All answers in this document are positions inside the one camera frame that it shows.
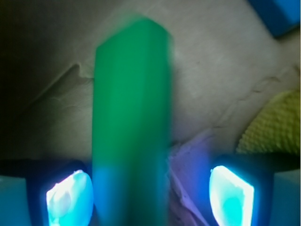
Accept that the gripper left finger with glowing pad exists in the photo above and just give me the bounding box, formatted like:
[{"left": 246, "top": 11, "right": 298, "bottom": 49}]
[{"left": 0, "top": 160, "right": 94, "bottom": 226}]

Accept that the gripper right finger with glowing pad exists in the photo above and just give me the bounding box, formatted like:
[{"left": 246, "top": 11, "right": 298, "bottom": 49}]
[{"left": 209, "top": 154, "right": 301, "bottom": 226}]

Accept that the green rectangular block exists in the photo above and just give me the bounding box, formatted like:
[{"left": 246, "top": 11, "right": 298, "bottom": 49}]
[{"left": 92, "top": 17, "right": 172, "bottom": 226}]

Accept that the blue rectangular block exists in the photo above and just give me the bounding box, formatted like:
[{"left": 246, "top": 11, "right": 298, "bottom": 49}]
[{"left": 248, "top": 0, "right": 301, "bottom": 38}]

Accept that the yellow knitted cloth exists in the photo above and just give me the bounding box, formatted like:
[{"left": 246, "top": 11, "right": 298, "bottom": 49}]
[{"left": 236, "top": 90, "right": 301, "bottom": 156}]

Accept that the crumpled brown paper bag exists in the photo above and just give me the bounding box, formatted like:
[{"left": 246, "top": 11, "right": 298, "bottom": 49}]
[{"left": 0, "top": 0, "right": 301, "bottom": 226}]

